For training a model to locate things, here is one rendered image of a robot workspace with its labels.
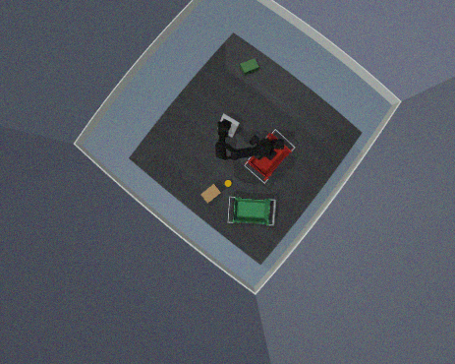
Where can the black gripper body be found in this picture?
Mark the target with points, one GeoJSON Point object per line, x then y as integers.
{"type": "Point", "coordinates": [254, 140]}

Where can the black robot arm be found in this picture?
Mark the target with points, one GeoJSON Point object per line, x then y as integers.
{"type": "Point", "coordinates": [264, 148]}

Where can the small green block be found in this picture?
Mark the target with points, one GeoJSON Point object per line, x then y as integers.
{"type": "Point", "coordinates": [249, 66]}

